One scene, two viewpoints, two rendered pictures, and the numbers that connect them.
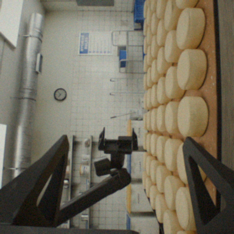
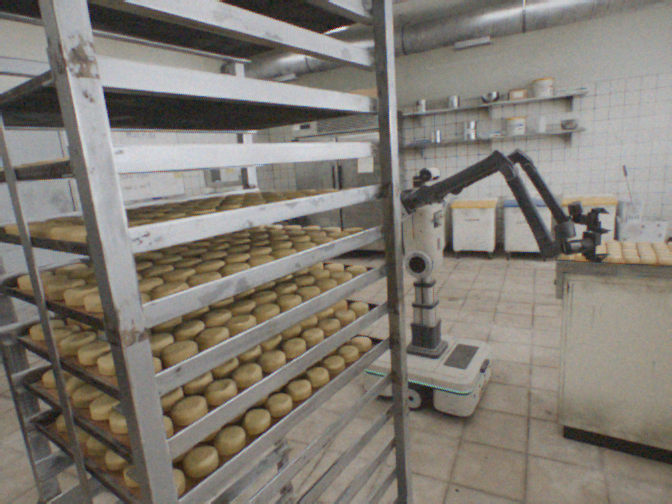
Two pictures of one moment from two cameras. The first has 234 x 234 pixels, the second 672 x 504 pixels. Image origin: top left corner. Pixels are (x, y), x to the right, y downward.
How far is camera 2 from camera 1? 1.83 m
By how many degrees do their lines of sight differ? 37
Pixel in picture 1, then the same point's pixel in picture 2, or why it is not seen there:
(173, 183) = not seen: hidden behind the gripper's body
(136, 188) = (488, 216)
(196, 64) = (632, 259)
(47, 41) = not seen: outside the picture
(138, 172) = (515, 219)
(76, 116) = (631, 91)
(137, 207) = (459, 218)
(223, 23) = (650, 270)
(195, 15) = (650, 260)
